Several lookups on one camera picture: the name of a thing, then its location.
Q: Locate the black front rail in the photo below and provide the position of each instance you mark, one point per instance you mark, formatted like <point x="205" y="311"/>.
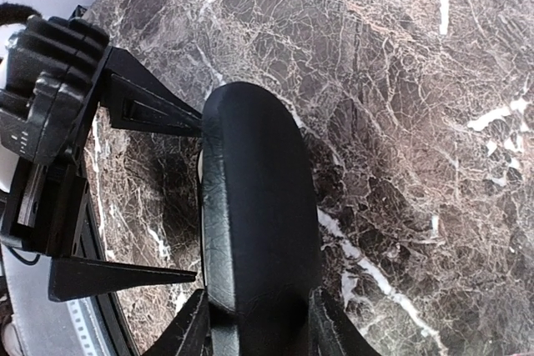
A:
<point x="118" y="339"/>

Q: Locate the white slotted cable duct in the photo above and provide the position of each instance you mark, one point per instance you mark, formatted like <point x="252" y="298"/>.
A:
<point x="84" y="328"/>

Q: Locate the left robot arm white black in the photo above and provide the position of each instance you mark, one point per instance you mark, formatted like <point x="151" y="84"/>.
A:
<point x="55" y="76"/>

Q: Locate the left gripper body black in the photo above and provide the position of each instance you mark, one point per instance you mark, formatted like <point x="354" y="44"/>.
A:
<point x="49" y="73"/>

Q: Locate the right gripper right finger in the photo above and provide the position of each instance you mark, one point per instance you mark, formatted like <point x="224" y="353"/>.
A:
<point x="331" y="331"/>

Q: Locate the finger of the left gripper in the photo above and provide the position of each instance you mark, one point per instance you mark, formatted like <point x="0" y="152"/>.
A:
<point x="75" y="278"/>
<point x="137" y="101"/>

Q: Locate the black glasses case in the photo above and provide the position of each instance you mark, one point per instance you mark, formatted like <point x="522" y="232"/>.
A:
<point x="261" y="237"/>

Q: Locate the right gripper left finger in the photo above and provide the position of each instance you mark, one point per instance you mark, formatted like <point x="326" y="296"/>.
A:
<point x="186" y="334"/>

